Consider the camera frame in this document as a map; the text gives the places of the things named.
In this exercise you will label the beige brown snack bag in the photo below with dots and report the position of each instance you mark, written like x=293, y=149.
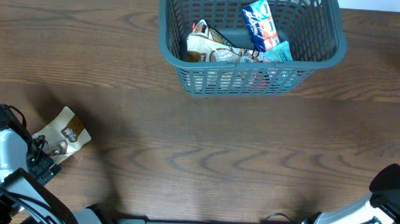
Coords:
x=200, y=29

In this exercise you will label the torn beige snack bag piece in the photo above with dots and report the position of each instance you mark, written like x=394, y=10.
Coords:
x=64, y=136

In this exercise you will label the orange cracker sleeve package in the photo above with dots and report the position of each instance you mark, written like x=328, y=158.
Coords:
x=221, y=37

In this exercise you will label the grey plastic basket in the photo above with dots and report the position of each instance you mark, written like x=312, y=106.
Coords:
x=312, y=28

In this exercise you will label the multicolour tissue pack strip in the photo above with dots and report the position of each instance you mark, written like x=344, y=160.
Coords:
x=261, y=26

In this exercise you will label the long beige snack bag strip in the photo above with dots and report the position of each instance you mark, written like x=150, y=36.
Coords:
x=202, y=49

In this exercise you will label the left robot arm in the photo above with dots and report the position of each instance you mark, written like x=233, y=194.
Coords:
x=20, y=191

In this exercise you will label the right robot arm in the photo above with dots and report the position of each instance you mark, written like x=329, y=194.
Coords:
x=380, y=206

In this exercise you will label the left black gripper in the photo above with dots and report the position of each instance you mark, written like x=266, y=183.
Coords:
x=42, y=158

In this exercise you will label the teal snack bar wrapper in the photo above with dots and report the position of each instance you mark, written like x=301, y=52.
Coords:
x=281, y=53

